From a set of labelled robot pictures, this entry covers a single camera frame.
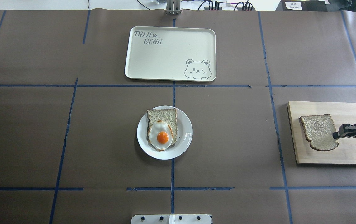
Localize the bread slice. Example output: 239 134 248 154
147 108 178 146
299 114 339 151

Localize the cream bear serving tray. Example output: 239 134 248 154
124 26 217 82

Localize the black power strip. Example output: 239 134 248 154
197 0 256 11

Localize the bamboo cutting board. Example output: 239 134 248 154
287 101 356 165

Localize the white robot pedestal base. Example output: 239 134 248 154
131 214 213 224

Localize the fried egg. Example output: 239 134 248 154
147 120 173 151

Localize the aluminium camera post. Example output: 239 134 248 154
166 0 182 15

